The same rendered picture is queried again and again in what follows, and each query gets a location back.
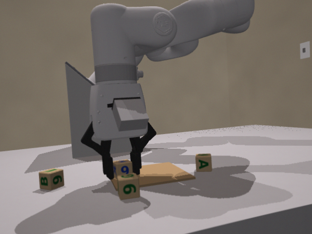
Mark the wooden letter block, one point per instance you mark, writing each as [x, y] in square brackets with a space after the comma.
[51, 179]
[128, 186]
[203, 162]
[122, 167]

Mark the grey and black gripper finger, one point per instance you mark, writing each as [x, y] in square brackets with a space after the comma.
[103, 149]
[138, 145]

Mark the tan flat mat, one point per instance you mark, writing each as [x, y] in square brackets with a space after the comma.
[161, 173]

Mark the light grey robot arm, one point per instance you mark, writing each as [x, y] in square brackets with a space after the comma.
[120, 33]

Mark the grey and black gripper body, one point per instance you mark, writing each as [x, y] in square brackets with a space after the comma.
[103, 93]

